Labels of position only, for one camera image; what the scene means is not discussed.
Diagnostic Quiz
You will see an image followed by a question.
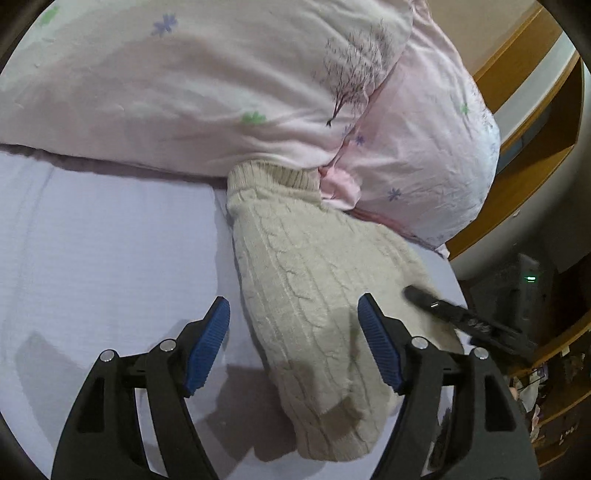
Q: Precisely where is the black device green light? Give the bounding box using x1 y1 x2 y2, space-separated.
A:
466 253 550 342

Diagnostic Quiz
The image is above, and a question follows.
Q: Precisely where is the pink floral pillow left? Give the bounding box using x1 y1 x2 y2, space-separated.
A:
1 1 413 177

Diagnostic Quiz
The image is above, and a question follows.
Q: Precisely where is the pink floral pillow right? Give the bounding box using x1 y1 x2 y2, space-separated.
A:
320 1 501 252

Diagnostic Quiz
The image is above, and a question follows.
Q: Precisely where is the pink floral pillow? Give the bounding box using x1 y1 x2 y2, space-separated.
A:
1 1 413 177
320 1 501 252

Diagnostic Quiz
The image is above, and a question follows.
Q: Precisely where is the beige cable knit sweater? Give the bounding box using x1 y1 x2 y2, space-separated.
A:
226 161 462 462

